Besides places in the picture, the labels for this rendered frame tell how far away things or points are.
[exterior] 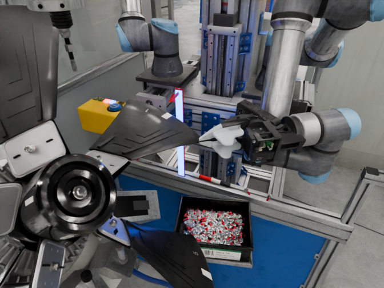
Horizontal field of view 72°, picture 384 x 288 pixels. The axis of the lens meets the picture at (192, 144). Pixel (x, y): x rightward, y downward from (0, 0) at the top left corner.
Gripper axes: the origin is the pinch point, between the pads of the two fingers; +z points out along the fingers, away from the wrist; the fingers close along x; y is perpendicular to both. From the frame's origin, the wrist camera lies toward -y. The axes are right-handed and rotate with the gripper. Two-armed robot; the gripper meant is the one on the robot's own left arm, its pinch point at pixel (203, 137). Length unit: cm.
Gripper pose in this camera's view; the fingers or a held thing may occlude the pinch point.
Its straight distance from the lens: 57.1
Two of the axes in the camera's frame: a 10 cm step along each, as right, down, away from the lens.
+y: 2.4, 6.5, -7.2
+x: -0.3, 7.5, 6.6
